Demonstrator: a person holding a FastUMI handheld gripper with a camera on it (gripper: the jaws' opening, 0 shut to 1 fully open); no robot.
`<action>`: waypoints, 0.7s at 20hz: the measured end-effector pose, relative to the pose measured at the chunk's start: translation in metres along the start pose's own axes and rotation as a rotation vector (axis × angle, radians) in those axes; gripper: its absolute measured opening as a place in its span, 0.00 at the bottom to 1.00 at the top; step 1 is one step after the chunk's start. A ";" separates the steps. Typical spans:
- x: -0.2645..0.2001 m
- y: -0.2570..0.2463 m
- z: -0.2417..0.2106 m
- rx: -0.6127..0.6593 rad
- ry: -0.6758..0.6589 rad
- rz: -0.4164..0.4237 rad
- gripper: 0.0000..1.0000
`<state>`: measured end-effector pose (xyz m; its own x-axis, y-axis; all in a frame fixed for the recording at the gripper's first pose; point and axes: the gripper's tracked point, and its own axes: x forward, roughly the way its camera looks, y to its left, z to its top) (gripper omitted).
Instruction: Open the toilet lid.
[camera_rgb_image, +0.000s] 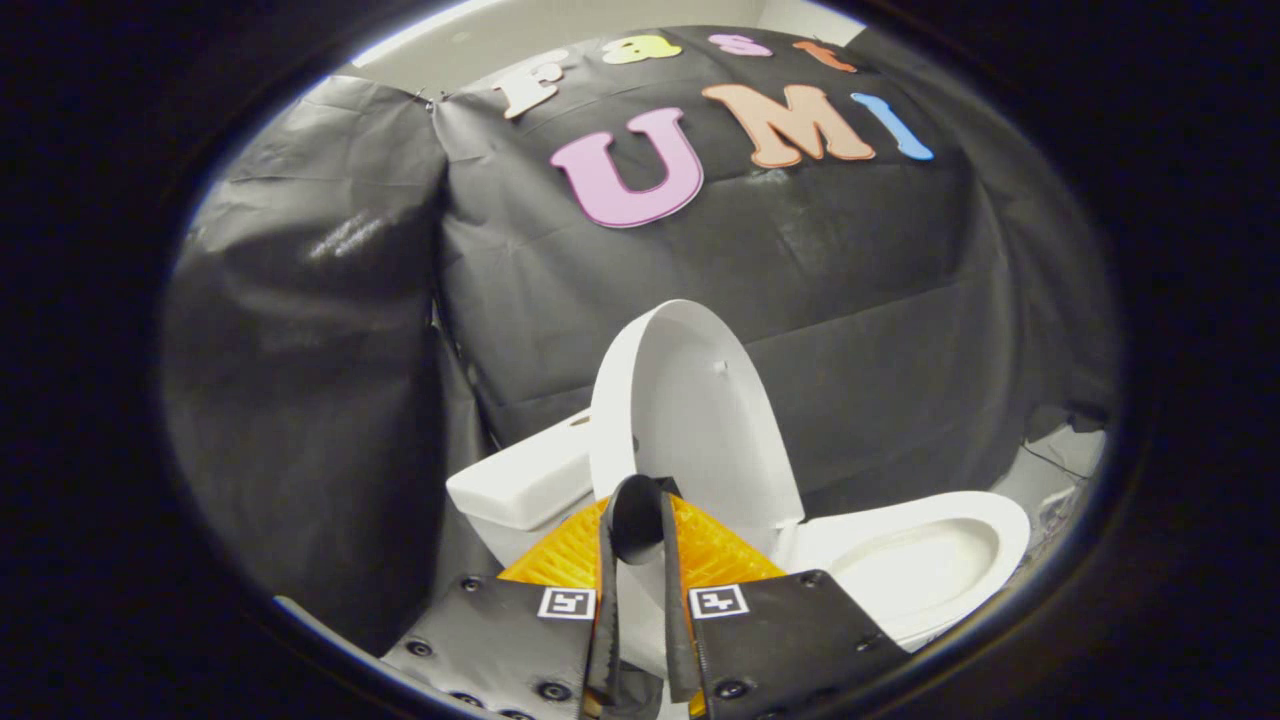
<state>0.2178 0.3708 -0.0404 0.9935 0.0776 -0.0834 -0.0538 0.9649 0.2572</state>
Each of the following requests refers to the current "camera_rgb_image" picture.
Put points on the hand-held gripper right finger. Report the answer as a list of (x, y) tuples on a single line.
[(680, 640)]

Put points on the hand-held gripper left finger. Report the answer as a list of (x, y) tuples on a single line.
[(606, 620)]

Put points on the white toilet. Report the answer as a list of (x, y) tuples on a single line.
[(920, 570)]

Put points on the black backdrop cloth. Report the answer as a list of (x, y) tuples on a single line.
[(330, 420)]

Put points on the white toilet lid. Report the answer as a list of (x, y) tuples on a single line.
[(700, 420)]

